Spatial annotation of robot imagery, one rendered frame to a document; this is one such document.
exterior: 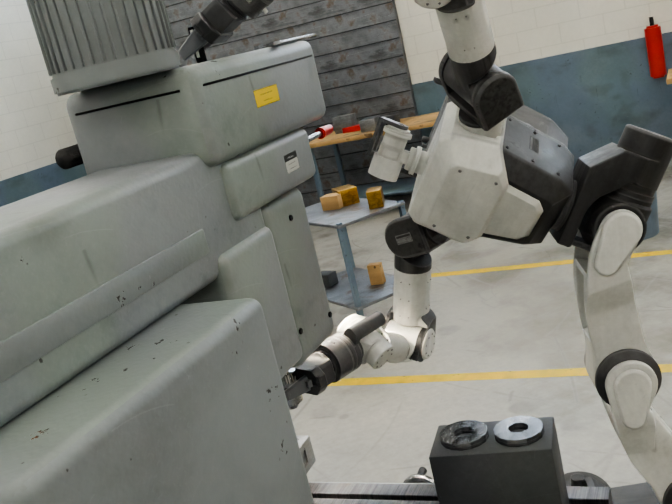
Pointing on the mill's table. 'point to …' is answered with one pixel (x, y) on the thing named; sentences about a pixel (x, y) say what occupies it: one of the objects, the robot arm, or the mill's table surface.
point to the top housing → (199, 108)
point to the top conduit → (69, 157)
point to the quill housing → (299, 269)
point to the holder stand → (499, 462)
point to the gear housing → (267, 172)
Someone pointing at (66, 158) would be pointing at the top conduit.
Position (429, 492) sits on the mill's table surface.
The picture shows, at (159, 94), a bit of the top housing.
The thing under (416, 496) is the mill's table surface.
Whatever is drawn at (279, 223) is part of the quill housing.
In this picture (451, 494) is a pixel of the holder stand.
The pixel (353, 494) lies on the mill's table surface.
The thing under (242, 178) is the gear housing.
